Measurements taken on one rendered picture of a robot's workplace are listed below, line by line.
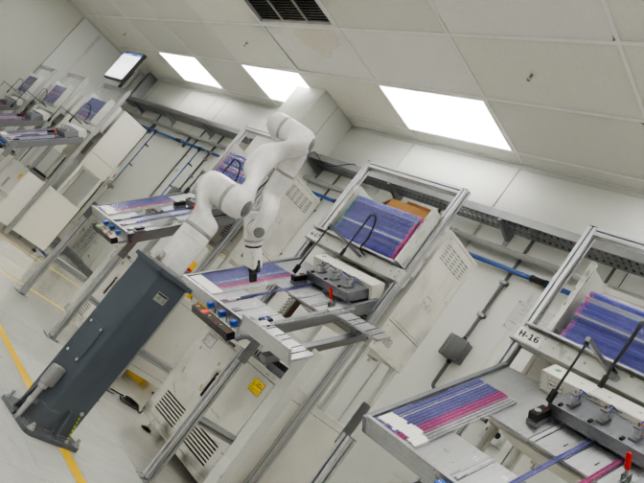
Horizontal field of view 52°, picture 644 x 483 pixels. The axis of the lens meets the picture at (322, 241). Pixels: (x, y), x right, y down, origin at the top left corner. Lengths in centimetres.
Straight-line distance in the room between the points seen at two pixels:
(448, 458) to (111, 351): 121
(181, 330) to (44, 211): 325
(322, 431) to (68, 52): 900
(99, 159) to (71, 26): 440
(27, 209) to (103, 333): 483
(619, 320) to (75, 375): 192
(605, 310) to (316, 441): 149
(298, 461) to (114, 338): 125
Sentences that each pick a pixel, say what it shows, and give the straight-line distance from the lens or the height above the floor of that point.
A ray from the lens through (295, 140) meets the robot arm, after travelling 261.
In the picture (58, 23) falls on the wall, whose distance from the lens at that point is 1134.
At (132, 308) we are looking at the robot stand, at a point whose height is 53.
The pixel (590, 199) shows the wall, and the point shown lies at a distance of 494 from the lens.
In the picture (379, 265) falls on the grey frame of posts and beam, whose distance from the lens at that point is 324.
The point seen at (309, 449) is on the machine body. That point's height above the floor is 44.
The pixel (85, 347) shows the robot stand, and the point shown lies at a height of 32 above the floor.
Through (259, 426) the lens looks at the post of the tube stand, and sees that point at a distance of 261.
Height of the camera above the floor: 72
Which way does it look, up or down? 10 degrees up
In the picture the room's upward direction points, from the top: 38 degrees clockwise
